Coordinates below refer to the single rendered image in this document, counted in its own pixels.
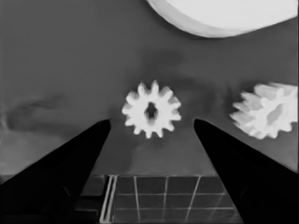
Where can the small white toothed gear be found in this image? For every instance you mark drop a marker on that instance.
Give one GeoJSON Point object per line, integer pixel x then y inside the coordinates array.
{"type": "Point", "coordinates": [136, 112]}

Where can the large thick white disc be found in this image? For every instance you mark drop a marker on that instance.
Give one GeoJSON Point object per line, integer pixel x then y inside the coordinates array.
{"type": "Point", "coordinates": [236, 14]}

